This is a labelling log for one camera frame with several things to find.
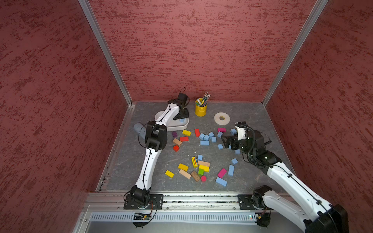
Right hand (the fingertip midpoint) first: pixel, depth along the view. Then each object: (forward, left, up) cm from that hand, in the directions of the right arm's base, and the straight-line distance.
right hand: (226, 138), depth 80 cm
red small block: (+2, +30, -15) cm, 34 cm away
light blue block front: (-18, +3, -17) cm, 25 cm away
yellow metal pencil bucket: (+32, +12, -8) cm, 35 cm away
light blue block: (+10, +10, -15) cm, 20 cm away
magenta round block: (-17, +14, -16) cm, 27 cm away
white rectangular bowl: (+22, +31, -15) cm, 40 cm away
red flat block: (+10, +25, -16) cm, 31 cm away
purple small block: (+13, +32, -15) cm, 37 cm away
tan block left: (+7, +30, -14) cm, 34 cm away
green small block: (-13, +15, -16) cm, 25 cm away
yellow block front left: (-14, +33, -16) cm, 39 cm away
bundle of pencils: (+35, +9, -1) cm, 36 cm away
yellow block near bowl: (+14, +23, -15) cm, 32 cm away
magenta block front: (-13, +2, -17) cm, 22 cm away
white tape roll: (+25, -4, -18) cm, 31 cm away
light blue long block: (+7, +11, -17) cm, 21 cm away
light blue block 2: (+11, +13, -14) cm, 22 cm away
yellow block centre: (-10, +25, -15) cm, 31 cm away
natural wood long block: (-14, +24, -16) cm, 32 cm away
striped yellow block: (-8, +18, -14) cm, 24 cm away
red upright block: (+15, +16, -17) cm, 27 cm away
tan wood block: (-8, +12, -16) cm, 22 cm away
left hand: (+25, +26, -11) cm, 38 cm away
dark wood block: (-16, +18, -16) cm, 28 cm away
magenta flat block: (+16, -3, -16) cm, 23 cm away
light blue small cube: (-7, -7, -16) cm, 19 cm away
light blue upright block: (-12, -3, -17) cm, 21 cm away
